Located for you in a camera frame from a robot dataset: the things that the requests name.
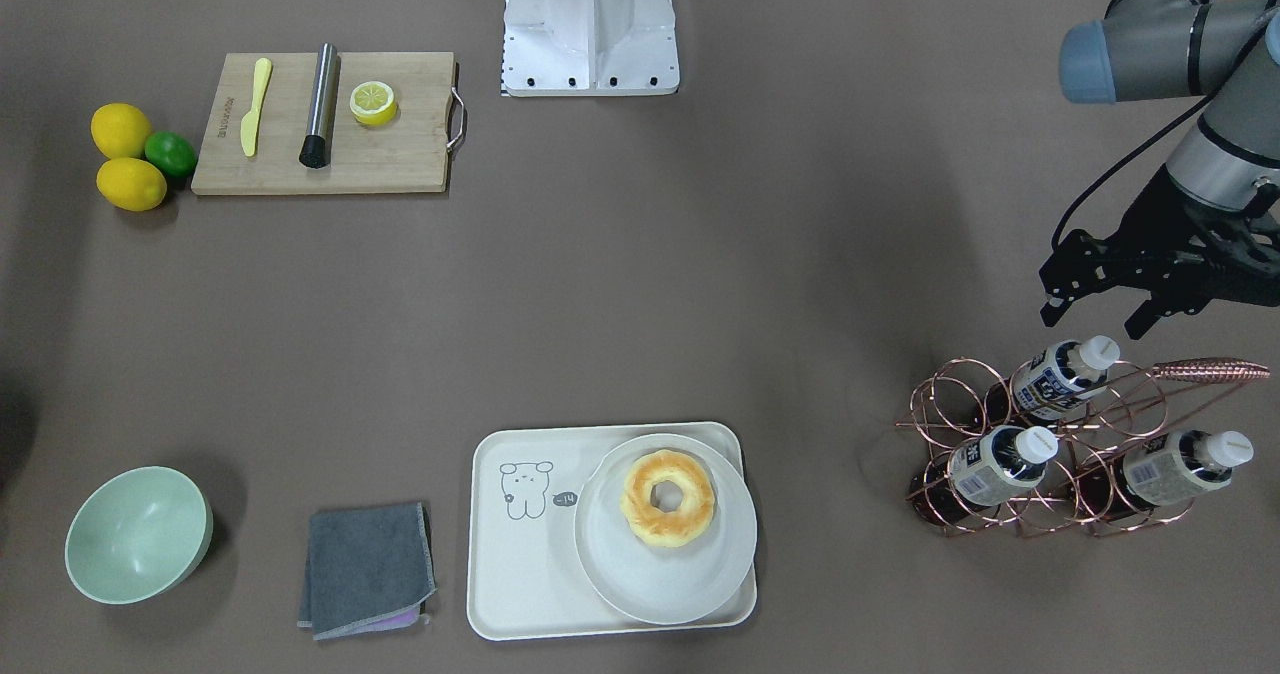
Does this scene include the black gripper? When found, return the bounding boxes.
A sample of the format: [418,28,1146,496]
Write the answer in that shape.
[1039,168,1279,340]

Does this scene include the tea bottle robot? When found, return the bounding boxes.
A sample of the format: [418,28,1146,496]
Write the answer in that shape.
[983,335,1120,425]

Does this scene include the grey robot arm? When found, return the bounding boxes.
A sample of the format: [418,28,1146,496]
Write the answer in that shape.
[1039,0,1279,340]

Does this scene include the tea bottle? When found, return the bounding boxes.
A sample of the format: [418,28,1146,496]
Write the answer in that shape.
[1079,428,1254,522]
[908,425,1059,524]

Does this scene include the cream rabbit print tray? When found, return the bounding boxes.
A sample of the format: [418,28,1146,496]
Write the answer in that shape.
[467,422,756,641]

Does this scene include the glazed donut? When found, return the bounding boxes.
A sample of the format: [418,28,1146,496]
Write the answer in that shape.
[620,449,716,547]

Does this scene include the white round plate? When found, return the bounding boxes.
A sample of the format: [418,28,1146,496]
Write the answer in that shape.
[575,434,756,625]

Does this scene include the bamboo cutting board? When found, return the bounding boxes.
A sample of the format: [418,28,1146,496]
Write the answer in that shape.
[189,51,457,196]

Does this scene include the half lemon slice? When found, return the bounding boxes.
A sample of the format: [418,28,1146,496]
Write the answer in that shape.
[348,81,398,127]

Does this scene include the grey folded cloth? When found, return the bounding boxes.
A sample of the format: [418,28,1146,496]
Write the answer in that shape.
[297,503,436,641]

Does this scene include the steel muddler black tip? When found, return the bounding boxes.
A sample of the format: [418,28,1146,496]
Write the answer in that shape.
[298,42,340,169]

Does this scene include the yellow plastic knife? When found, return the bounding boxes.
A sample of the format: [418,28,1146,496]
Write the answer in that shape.
[239,56,273,159]

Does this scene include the green lime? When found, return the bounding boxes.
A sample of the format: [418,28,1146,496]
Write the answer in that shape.
[143,130,198,179]

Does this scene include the yellow lemon lower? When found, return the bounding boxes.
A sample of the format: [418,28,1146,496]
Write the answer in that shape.
[96,156,168,212]

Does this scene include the yellow lemon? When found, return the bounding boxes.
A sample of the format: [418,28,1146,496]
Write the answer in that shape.
[90,104,154,160]
[96,156,168,212]

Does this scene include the mint green bowl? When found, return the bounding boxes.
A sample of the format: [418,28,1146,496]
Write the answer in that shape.
[64,466,214,605]

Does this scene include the yellow lemon upper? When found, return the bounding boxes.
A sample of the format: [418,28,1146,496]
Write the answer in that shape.
[90,104,154,160]

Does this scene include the copper wire bottle rack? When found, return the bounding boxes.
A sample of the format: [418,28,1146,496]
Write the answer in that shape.
[897,358,1271,538]

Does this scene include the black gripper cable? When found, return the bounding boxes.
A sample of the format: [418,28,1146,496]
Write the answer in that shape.
[1050,29,1280,255]

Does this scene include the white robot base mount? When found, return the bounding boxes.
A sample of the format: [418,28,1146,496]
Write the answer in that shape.
[500,0,681,97]

